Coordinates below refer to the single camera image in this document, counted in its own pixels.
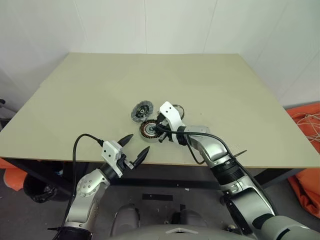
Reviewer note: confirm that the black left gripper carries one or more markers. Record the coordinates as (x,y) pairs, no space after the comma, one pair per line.
(123,163)

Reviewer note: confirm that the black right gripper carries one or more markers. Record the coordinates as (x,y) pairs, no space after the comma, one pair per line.
(165,125)

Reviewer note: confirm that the motor housing with copper windings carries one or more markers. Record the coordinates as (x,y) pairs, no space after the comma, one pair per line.
(146,133)

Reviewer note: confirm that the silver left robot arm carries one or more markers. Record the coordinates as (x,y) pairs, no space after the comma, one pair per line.
(86,187)

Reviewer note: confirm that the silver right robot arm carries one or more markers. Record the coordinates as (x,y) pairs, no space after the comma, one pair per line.
(215,150)

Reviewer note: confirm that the grey spoked rotor disc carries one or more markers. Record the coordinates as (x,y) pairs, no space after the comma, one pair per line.
(143,109)

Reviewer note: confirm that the long black floor tape strip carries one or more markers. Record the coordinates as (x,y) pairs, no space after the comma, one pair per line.
(157,197)

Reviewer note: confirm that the dark grey rounded shape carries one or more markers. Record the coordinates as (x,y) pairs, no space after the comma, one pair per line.
(126,217)

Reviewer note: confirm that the small black floor tape piece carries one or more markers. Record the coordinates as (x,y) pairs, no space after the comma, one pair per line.
(182,206)

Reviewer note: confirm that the grey robot torso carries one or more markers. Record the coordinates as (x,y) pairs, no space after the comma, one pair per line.
(150,233)

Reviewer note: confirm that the black plastic bag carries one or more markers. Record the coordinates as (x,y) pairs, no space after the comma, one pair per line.
(37,190)

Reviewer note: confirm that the small orange fabric bag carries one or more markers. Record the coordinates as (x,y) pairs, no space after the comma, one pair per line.
(12,177)

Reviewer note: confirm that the large orange fabric bag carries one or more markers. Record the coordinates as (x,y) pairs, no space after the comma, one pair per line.
(306,200)

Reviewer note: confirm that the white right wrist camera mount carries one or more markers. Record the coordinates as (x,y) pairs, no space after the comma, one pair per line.
(172,115)

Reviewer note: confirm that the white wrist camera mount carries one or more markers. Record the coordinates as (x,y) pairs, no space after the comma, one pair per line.
(172,115)
(110,152)

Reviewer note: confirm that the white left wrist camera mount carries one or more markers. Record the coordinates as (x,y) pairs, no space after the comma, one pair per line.
(110,152)

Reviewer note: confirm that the black metal table frame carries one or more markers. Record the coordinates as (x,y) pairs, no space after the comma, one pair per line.
(160,180)

